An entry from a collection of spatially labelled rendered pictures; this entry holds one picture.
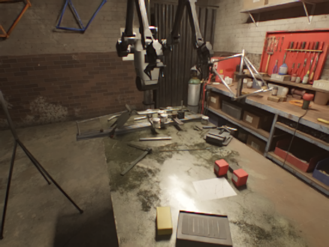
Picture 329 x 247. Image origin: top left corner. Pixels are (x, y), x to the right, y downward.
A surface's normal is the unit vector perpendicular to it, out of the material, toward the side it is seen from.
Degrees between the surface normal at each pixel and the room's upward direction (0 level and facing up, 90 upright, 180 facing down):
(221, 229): 0
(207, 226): 0
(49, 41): 90
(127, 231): 0
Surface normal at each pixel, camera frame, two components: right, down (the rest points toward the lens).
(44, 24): 0.37, 0.38
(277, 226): 0.00, -0.91
